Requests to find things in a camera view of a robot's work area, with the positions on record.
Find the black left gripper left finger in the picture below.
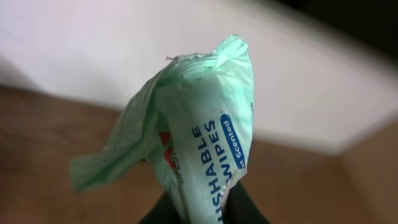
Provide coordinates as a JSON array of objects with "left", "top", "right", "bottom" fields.
[{"left": 138, "top": 192, "right": 181, "bottom": 224}]

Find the green flushable wipes pack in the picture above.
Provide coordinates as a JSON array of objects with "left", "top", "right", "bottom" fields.
[{"left": 70, "top": 35, "right": 254, "bottom": 223}]

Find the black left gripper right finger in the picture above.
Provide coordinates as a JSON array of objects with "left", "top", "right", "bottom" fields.
[{"left": 223, "top": 182, "right": 270, "bottom": 224}]

